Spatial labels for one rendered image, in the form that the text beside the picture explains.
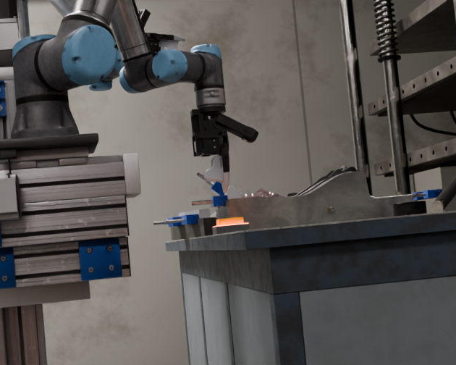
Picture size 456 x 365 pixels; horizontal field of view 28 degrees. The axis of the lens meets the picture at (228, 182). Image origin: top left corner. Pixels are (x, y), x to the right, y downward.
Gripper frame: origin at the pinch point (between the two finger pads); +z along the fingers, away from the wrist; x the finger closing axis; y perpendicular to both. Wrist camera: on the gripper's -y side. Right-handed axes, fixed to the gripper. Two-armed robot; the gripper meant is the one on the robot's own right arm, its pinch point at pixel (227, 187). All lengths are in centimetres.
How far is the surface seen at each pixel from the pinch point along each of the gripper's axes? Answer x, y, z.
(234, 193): -18.1, -4.4, 0.7
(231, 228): 4.2, 0.5, 10.2
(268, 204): -12.3, -12.1, 4.8
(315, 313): 48, -8, 28
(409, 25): -91, -86, -58
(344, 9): -141, -78, -77
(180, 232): -58, 7, 9
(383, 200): -12.4, -43.4, 6.4
